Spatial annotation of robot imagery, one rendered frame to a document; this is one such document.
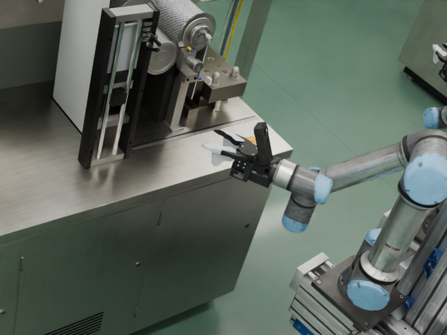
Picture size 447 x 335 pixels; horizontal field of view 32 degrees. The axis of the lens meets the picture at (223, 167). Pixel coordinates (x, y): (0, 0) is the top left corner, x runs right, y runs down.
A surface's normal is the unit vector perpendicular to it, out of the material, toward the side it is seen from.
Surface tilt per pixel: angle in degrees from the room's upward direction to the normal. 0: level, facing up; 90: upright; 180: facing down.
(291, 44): 0
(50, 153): 0
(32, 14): 90
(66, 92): 90
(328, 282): 0
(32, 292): 90
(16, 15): 90
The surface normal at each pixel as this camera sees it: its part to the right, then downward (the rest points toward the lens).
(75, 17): -0.78, 0.23
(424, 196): -0.30, 0.44
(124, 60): 0.58, 0.61
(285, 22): 0.24, -0.76
